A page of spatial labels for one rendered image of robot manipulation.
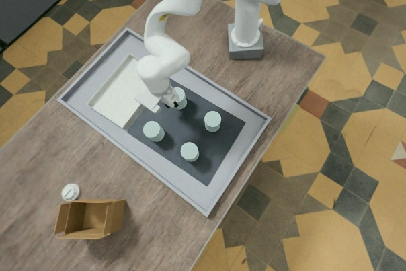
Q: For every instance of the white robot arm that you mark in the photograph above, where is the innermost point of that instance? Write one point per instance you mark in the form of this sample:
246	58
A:
169	57

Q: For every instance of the brown cardboard box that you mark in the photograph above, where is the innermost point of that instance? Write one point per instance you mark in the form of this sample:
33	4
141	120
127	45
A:
89	220

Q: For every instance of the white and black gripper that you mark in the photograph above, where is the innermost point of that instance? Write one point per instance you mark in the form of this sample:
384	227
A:
170	100

